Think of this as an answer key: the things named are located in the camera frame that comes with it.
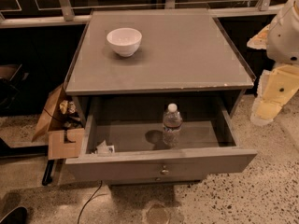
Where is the open grey top drawer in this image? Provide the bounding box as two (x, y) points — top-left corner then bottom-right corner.
(66, 97), (257, 185)

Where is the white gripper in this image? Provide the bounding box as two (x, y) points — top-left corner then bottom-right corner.
(247, 0), (299, 126)

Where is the crumpled white paper scrap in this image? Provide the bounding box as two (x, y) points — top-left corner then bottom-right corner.
(93, 141), (115, 154)

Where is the metal window railing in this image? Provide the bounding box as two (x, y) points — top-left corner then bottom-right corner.
(0, 0), (287, 29)

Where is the brown cardboard box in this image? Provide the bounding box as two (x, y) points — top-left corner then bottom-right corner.
(32, 85), (84, 160)

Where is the black cable on floor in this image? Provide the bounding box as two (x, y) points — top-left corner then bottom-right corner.
(77, 180), (104, 224)

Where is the grey wooden nightstand cabinet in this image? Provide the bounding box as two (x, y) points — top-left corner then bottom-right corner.
(64, 8), (257, 186)

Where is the black shoe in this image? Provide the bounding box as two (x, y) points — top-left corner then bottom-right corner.
(0, 206), (28, 224)

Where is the black bar on floor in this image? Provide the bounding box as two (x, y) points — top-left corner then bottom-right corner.
(42, 160), (54, 186)

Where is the clear plastic water bottle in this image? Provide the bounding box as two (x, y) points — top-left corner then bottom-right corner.
(163, 104), (183, 147)

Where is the white ceramic bowl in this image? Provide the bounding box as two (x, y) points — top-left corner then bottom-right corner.
(107, 28), (142, 57)

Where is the brass drawer knob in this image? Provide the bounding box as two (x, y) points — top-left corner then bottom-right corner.
(160, 165), (169, 175)

